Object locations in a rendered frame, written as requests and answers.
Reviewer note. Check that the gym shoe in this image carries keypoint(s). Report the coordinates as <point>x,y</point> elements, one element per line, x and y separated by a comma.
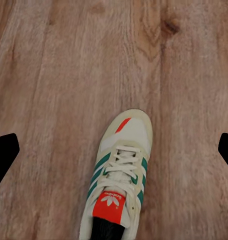
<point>115,196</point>

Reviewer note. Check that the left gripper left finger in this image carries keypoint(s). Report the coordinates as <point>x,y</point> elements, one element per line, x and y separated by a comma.
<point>9,149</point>

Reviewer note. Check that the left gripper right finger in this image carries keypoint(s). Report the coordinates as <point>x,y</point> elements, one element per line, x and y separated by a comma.
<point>223,146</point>

